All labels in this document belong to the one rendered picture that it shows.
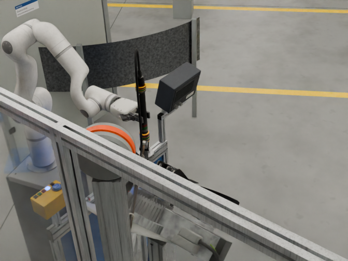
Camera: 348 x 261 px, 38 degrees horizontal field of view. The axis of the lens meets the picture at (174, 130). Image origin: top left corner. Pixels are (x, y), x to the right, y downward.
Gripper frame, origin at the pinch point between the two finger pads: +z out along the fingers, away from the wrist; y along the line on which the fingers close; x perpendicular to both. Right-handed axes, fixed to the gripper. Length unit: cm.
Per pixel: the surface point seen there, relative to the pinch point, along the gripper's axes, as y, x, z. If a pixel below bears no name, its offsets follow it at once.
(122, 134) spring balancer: 56, 45, 46
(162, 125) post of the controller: -52, -50, -35
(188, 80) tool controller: -70, -27, -29
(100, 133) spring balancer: 61, 46, 43
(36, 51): -77, -55, -179
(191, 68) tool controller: -80, -25, -34
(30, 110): 71, 55, 31
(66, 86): -89, -88, -167
